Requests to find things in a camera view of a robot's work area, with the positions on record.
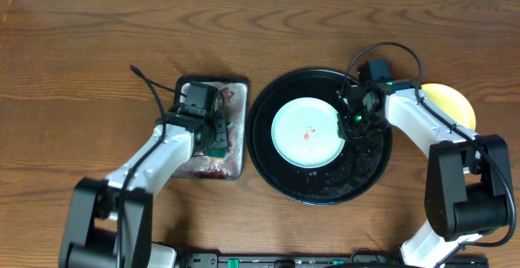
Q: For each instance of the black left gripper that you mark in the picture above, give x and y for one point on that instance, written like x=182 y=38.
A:
x=223 y=129

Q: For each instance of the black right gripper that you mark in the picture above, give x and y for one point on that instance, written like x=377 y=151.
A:
x=345 y=129

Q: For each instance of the green scrub sponge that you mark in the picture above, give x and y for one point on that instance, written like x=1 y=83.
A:
x=217 y=154

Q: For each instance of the mint green plate with stain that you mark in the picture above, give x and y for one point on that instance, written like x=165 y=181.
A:
x=305 y=132

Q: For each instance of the yellow plate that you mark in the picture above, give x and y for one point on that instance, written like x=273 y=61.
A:
x=452 y=103

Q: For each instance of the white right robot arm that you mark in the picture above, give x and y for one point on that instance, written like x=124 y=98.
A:
x=469 y=199

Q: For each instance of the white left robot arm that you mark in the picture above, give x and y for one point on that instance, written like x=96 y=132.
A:
x=109 y=223

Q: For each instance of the black rectangular tray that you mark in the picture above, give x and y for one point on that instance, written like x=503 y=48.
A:
x=233 y=103

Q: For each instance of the round black serving tray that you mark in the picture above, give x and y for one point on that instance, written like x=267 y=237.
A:
x=358 y=167

